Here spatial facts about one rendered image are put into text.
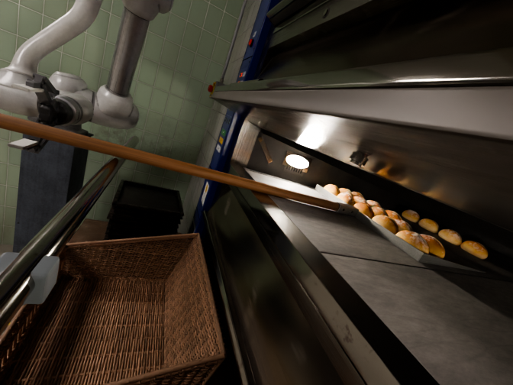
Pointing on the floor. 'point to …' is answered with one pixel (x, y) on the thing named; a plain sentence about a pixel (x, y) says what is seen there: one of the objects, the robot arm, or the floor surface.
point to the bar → (49, 247)
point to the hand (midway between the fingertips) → (20, 118)
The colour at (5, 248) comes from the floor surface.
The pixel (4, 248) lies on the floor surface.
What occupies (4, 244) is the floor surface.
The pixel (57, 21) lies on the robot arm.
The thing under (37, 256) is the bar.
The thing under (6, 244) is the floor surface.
